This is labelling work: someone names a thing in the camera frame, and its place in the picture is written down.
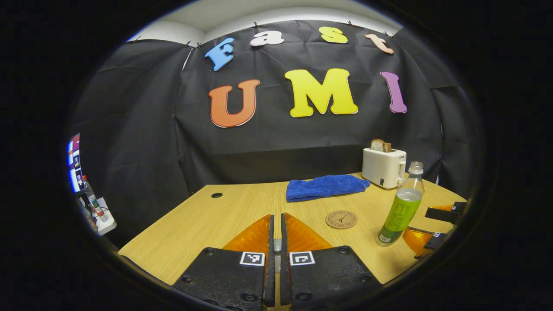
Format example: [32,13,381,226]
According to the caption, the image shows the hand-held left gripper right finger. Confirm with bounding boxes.
[280,212,384,311]

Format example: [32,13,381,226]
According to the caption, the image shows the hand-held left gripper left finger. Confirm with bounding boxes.
[172,214,277,311]

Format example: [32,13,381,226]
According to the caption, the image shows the green label water bottle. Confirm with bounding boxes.
[375,161,425,247]

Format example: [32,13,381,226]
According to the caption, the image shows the round cork coaster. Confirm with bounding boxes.
[325,210,358,229]

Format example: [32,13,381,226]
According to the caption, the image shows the small clear plastic bottle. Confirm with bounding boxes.
[82,175,108,223]

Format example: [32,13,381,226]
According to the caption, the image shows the white toaster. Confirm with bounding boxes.
[362,147,407,190]

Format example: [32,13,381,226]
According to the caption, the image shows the blue towel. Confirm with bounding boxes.
[286,175,371,203]

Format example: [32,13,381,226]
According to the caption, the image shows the white power strip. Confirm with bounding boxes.
[89,197,118,236]

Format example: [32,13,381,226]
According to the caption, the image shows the computer monitor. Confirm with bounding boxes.
[67,133,83,194]

